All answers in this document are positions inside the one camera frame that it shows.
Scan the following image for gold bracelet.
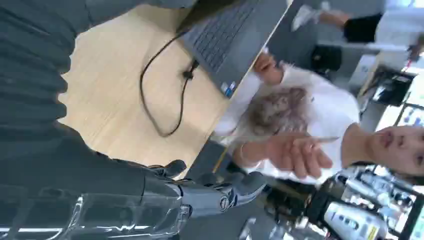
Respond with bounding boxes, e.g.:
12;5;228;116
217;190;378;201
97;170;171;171
238;142;248;167

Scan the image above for black device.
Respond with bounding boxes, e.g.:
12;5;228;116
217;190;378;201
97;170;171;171
370;66;416;108

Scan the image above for black laptop power cable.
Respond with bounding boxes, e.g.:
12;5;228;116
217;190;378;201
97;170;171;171
139;31;200;138

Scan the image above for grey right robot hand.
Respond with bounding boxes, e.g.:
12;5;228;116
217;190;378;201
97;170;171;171
0;122;268;240

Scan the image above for white and black machine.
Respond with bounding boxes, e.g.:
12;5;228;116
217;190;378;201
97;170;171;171
311;180;393;240

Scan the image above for person's left hand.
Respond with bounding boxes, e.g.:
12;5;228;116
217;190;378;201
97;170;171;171
264;134;334;180

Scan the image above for person's right hand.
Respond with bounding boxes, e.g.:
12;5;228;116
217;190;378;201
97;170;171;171
253;52;285;86

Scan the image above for grey laptop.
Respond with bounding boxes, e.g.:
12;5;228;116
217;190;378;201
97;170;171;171
177;0;294;99

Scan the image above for person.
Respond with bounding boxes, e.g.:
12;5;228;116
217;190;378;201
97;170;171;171
211;51;424;186
291;0;424;46

